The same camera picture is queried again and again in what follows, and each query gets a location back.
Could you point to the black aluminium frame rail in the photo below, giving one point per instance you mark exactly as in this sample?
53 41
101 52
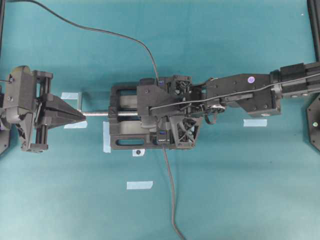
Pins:
313 7

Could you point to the white sticker with dark dot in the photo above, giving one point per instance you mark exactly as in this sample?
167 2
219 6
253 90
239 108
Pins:
138 152

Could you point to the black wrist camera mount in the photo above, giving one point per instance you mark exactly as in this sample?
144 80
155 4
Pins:
151 95

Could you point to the black left frame rail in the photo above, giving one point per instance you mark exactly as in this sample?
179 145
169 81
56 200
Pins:
2 17

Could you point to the black multi-port USB hub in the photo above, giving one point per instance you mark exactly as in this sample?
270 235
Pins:
163 128

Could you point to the black bench vise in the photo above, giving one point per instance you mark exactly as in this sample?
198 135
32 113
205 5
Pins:
131 126

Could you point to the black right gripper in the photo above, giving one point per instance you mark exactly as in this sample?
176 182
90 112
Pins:
185 117

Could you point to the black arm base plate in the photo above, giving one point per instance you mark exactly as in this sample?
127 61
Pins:
313 122

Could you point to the light blue tape strip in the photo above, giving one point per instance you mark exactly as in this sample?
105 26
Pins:
139 185
255 123
69 95
78 125
106 137

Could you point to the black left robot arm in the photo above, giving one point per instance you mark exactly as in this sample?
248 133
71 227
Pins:
45 113

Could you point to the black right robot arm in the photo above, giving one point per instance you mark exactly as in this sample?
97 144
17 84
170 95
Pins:
257 94

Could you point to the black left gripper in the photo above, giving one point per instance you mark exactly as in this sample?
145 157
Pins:
26 93

